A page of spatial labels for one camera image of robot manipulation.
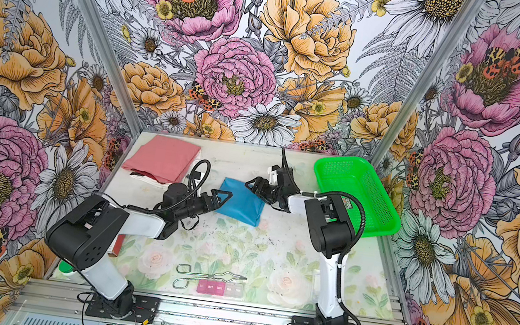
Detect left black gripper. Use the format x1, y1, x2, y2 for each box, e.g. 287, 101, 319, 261
175, 184, 234, 226

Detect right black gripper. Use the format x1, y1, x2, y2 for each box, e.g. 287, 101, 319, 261
244, 174, 286, 207

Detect blue t-shirt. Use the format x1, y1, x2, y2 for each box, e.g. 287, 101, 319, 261
218, 178, 264, 227

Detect green plastic basket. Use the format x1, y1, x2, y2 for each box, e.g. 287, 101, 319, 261
313, 156, 401, 238

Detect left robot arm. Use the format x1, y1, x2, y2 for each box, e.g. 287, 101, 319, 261
45, 183, 232, 318

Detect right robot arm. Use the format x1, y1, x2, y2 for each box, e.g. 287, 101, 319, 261
245, 166, 367, 325

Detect folded pink t-shirt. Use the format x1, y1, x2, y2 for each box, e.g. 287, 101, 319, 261
121, 135, 200, 184

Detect metal tongs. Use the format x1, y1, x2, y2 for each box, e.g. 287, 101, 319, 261
172, 264, 248, 289

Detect pink pill organizer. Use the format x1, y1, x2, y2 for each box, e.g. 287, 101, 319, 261
196, 279, 245, 299

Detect red white small box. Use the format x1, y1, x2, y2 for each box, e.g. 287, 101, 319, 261
108, 234, 125, 257

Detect green lid white jar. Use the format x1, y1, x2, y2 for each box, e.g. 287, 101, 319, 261
58, 260, 75, 276

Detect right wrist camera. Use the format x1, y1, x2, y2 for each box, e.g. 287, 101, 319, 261
268, 166, 281, 186

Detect left black cable conduit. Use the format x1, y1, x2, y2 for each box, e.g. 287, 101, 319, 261
125, 148, 212, 223

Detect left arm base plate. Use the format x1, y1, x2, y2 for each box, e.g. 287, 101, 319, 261
84, 293, 161, 323

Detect aluminium front rail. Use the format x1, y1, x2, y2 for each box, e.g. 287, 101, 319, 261
9, 272, 391, 325

